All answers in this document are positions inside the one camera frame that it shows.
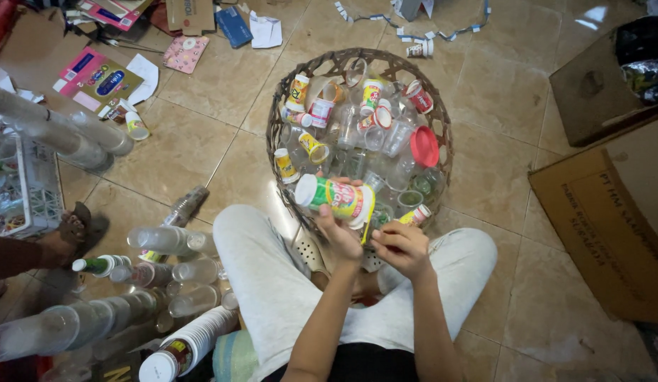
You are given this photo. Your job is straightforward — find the pink patterned card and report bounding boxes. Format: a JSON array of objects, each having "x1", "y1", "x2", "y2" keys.
[{"x1": 162, "y1": 35, "x2": 210, "y2": 75}]

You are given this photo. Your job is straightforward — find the black box with gold print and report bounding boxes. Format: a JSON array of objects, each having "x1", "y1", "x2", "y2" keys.
[{"x1": 90, "y1": 347, "x2": 146, "y2": 382}]

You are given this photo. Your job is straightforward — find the group of clear cup stacks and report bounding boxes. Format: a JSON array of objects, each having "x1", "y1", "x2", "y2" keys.
[{"x1": 0, "y1": 225, "x2": 240, "y2": 367}]

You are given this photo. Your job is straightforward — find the black plastic bag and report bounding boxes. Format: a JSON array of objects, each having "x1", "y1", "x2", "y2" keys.
[{"x1": 614, "y1": 15, "x2": 658, "y2": 106}]

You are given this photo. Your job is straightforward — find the green yellow red printed cup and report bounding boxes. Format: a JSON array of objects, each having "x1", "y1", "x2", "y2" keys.
[{"x1": 294, "y1": 174, "x2": 377, "y2": 230}]

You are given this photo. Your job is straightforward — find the blue flat box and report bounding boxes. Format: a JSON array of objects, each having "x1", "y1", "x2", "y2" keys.
[{"x1": 214, "y1": 5, "x2": 254, "y2": 50}]

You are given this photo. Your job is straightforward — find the white plastic crate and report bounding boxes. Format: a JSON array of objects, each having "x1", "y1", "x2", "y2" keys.
[{"x1": 0, "y1": 125, "x2": 65, "y2": 241}]

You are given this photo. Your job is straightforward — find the person's light grey trousers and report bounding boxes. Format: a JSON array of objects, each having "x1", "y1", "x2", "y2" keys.
[{"x1": 211, "y1": 204, "x2": 499, "y2": 382}]

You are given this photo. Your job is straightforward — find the white paper sheet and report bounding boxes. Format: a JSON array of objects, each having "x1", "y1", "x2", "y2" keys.
[{"x1": 125, "y1": 53, "x2": 160, "y2": 106}]

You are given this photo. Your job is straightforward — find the large brown printed carton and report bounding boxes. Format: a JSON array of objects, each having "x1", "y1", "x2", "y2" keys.
[{"x1": 528, "y1": 114, "x2": 658, "y2": 325}]

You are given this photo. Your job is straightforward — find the green label cup stack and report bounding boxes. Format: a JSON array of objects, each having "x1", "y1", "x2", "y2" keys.
[{"x1": 71, "y1": 254, "x2": 133, "y2": 279}]

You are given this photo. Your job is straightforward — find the white perforated slipper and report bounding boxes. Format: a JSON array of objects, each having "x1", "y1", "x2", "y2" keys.
[{"x1": 291, "y1": 227, "x2": 386, "y2": 276}]

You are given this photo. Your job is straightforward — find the small brown label cup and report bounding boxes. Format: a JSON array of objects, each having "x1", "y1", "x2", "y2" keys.
[{"x1": 98, "y1": 98, "x2": 138, "y2": 125}]

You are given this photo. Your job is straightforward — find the brown woven bamboo basket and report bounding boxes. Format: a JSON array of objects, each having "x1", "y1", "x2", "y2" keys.
[{"x1": 265, "y1": 47, "x2": 455, "y2": 237}]

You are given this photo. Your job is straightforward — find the person's black shirt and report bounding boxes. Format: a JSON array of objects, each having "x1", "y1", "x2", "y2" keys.
[{"x1": 261, "y1": 342, "x2": 421, "y2": 382}]

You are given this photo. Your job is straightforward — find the small yellow label cup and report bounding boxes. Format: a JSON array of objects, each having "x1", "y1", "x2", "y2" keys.
[{"x1": 124, "y1": 110, "x2": 151, "y2": 142}]

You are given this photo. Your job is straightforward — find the brown cardboard box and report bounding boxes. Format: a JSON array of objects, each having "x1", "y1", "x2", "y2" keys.
[{"x1": 548, "y1": 24, "x2": 658, "y2": 148}]

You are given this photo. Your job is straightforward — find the pink flattened box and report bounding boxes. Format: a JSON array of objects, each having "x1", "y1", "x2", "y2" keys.
[{"x1": 76, "y1": 0, "x2": 153, "y2": 31}]

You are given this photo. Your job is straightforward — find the person's left hand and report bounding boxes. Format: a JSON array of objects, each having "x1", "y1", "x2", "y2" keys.
[{"x1": 314, "y1": 176, "x2": 368, "y2": 264}]

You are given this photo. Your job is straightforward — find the pink green flattened carton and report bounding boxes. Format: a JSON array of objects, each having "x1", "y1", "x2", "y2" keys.
[{"x1": 52, "y1": 46, "x2": 145, "y2": 113}]

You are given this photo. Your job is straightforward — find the red yellow printed plastic cup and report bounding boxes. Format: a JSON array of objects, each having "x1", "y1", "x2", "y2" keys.
[{"x1": 397, "y1": 204, "x2": 432, "y2": 227}]

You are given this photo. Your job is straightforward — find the long stack of clear cups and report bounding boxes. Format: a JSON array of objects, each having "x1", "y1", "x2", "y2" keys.
[{"x1": 0, "y1": 84, "x2": 116, "y2": 174}]

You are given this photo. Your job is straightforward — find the blue white paper strip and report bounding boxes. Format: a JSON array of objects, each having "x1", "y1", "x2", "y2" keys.
[{"x1": 334, "y1": 0, "x2": 492, "y2": 44}]

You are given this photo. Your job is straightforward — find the brown printed plastic cup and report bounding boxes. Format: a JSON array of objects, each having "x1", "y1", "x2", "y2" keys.
[{"x1": 405, "y1": 39, "x2": 435, "y2": 59}]

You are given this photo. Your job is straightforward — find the person's right hand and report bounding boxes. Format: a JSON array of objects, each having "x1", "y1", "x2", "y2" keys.
[{"x1": 371, "y1": 220, "x2": 431, "y2": 283}]

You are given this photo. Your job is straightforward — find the teal striped cloth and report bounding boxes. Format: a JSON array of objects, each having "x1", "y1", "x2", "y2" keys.
[{"x1": 211, "y1": 329, "x2": 262, "y2": 382}]

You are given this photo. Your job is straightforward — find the dirty clear cup stack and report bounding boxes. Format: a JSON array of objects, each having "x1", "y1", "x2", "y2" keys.
[{"x1": 161, "y1": 185, "x2": 211, "y2": 229}]

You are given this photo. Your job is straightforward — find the crumpled white paper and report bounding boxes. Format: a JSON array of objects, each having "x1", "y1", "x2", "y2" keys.
[{"x1": 248, "y1": 10, "x2": 283, "y2": 50}]

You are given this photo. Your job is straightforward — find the stack of white cups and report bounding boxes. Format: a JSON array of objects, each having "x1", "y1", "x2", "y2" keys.
[{"x1": 138, "y1": 306, "x2": 240, "y2": 382}]

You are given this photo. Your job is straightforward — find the large flattened brown cardboard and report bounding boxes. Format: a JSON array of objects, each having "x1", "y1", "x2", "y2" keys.
[{"x1": 0, "y1": 4, "x2": 93, "y2": 103}]

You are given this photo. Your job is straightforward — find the red plastic item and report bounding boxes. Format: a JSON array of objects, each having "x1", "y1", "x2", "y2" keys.
[{"x1": 0, "y1": 0, "x2": 21, "y2": 56}]

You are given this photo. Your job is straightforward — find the heap of clear plastic cups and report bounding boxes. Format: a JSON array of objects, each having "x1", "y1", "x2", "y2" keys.
[{"x1": 280, "y1": 57, "x2": 446, "y2": 229}]

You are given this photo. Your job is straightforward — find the red round plastic lid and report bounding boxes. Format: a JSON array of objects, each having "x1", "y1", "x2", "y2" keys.
[{"x1": 409, "y1": 125, "x2": 440, "y2": 169}]

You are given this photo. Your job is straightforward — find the grey white box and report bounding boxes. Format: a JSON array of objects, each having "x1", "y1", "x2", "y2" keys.
[{"x1": 391, "y1": 0, "x2": 437, "y2": 22}]

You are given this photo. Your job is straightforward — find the brown sandal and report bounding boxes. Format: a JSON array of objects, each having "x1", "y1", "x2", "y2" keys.
[{"x1": 57, "y1": 201, "x2": 111, "y2": 266}]

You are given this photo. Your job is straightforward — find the brown cardboard piece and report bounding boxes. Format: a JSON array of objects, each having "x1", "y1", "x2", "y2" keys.
[{"x1": 165, "y1": 0, "x2": 216, "y2": 37}]

